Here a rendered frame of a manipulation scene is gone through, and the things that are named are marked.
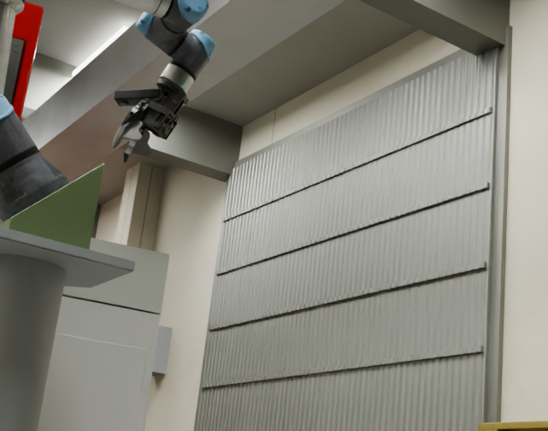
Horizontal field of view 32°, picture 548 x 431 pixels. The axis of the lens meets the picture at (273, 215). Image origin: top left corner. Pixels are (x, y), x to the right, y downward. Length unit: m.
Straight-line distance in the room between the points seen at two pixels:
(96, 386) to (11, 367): 0.43
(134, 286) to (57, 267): 0.42
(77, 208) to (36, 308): 0.20
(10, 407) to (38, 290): 0.22
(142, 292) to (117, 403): 0.26
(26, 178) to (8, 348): 0.33
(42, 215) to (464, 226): 3.75
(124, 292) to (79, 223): 0.44
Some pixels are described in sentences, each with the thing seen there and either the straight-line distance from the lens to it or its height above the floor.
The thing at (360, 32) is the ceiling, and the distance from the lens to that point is 6.41.
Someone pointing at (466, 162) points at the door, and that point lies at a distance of 5.45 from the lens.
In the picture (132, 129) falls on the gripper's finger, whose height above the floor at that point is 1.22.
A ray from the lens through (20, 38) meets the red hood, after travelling 3.01.
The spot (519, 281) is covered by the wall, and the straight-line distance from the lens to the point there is 4.99.
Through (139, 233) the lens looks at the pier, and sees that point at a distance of 8.91.
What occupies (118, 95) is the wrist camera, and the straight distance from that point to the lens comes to 2.34.
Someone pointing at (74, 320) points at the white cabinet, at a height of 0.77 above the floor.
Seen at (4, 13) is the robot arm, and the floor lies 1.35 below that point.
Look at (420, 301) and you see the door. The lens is 5.44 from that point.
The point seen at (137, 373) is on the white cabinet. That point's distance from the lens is 2.21.
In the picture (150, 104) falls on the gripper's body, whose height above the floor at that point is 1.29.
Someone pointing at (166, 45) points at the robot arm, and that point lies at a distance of 2.32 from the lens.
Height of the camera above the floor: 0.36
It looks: 18 degrees up
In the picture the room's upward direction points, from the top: 6 degrees clockwise
